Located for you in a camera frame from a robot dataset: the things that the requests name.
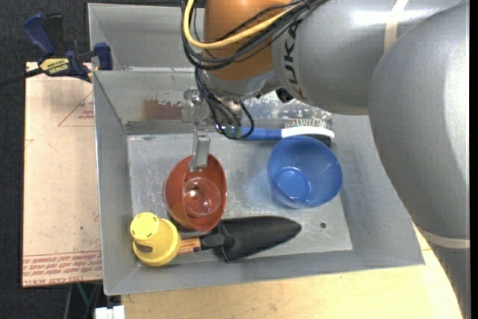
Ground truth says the blue plastic bowl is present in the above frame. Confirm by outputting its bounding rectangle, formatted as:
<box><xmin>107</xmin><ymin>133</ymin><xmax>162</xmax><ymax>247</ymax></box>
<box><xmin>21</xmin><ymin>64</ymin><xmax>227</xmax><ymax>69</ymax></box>
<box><xmin>267</xmin><ymin>135</ymin><xmax>344</xmax><ymax>209</ymax></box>

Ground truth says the black trowel with wooden handle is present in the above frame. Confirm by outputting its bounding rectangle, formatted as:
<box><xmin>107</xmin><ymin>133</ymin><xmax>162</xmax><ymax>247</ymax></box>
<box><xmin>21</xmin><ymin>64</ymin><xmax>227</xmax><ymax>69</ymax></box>
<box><xmin>176</xmin><ymin>215</ymin><xmax>302</xmax><ymax>264</ymax></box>

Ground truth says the clear glass cup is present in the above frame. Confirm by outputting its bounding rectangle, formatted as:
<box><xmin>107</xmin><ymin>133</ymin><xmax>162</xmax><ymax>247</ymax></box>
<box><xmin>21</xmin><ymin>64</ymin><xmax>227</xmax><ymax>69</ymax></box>
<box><xmin>181</xmin><ymin>176</ymin><xmax>223</xmax><ymax>218</ymax></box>

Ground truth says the brown cardboard board, red print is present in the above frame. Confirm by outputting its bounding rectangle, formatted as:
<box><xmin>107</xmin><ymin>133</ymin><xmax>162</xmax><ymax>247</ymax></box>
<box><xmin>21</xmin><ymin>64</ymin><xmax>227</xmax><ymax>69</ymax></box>
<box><xmin>22</xmin><ymin>61</ymin><xmax>104</xmax><ymax>288</ymax></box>

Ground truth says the blue and white brush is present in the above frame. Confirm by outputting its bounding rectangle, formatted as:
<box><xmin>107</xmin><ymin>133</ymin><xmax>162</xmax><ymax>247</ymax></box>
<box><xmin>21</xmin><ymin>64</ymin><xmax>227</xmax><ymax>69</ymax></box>
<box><xmin>238</xmin><ymin>118</ymin><xmax>336</xmax><ymax>147</ymax></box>

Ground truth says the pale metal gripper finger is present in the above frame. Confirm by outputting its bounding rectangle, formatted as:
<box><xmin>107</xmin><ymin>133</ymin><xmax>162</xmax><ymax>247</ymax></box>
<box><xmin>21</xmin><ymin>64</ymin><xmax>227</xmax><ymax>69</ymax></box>
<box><xmin>181</xmin><ymin>87</ymin><xmax>205</xmax><ymax>125</ymax></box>
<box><xmin>190</xmin><ymin>129</ymin><xmax>211</xmax><ymax>173</ymax></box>

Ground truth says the black cylinder on white bracket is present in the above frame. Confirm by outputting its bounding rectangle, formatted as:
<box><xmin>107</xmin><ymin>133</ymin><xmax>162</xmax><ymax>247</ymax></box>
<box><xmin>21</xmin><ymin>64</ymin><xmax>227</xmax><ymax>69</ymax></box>
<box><xmin>275</xmin><ymin>87</ymin><xmax>296</xmax><ymax>105</ymax></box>

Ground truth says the red plastic bowl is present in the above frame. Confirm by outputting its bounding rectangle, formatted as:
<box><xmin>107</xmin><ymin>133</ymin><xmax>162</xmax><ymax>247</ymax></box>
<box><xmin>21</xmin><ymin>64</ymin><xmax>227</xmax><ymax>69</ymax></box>
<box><xmin>162</xmin><ymin>152</ymin><xmax>229</xmax><ymax>232</ymax></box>

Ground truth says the yellow plastic cup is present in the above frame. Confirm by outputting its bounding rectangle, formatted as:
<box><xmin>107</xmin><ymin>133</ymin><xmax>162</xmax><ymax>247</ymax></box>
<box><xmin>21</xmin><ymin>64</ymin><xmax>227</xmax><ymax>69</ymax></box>
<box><xmin>129</xmin><ymin>211</ymin><xmax>181</xmax><ymax>267</ymax></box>

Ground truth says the grey metal bin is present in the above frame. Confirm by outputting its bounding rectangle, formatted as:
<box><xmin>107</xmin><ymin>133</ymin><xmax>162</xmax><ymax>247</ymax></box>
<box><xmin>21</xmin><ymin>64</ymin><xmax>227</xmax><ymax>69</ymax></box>
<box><xmin>87</xmin><ymin>2</ymin><xmax>426</xmax><ymax>297</ymax></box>

